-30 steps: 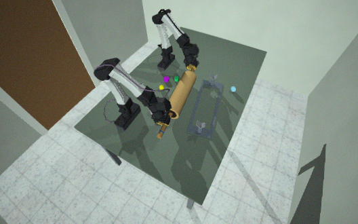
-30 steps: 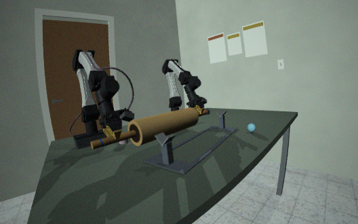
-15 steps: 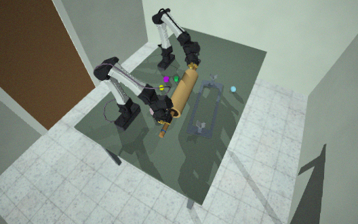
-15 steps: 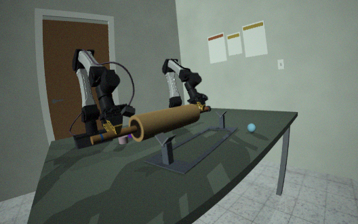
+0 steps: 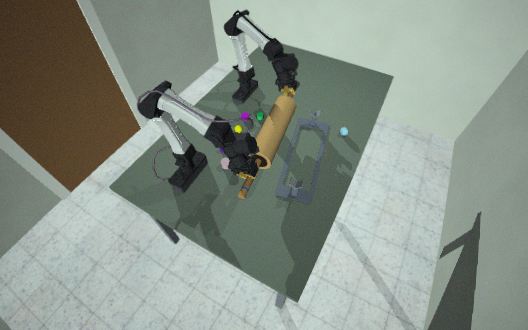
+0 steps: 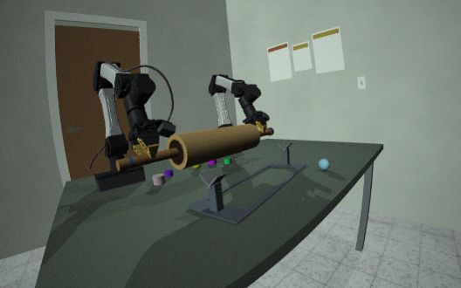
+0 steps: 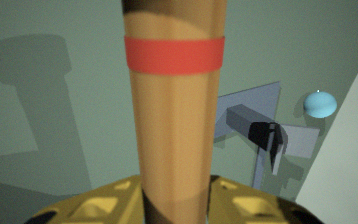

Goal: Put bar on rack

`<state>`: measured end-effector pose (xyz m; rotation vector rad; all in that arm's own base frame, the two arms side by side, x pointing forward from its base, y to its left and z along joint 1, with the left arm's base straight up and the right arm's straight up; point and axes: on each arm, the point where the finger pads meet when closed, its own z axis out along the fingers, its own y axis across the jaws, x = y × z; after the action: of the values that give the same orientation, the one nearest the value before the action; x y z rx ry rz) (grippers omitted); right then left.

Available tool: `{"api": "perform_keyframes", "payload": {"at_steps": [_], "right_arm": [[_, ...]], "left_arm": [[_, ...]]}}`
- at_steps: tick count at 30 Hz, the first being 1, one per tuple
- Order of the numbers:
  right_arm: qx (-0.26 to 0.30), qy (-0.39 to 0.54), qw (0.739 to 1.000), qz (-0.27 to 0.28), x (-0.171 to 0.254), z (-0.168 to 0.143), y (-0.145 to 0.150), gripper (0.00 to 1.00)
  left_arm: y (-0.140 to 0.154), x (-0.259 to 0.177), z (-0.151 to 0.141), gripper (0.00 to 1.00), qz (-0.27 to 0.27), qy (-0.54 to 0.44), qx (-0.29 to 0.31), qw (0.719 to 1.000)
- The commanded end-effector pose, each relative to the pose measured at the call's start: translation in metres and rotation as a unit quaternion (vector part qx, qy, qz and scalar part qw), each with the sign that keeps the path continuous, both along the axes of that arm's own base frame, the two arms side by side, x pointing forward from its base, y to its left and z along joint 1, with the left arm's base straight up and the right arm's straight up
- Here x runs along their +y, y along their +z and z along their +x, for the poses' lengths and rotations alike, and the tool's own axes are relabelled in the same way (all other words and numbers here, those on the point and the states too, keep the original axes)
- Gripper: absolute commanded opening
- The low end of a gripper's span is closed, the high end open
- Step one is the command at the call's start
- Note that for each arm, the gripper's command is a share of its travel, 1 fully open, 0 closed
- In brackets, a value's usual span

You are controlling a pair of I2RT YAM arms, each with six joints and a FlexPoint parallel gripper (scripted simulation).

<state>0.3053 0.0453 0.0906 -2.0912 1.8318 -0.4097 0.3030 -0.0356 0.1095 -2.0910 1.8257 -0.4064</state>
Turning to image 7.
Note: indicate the tan wooden bar with red band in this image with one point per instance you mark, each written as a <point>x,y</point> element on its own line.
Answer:
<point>174,51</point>

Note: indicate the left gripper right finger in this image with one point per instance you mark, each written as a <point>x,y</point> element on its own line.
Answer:
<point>227,198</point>

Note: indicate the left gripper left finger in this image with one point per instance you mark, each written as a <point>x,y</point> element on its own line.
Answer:
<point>122,199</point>

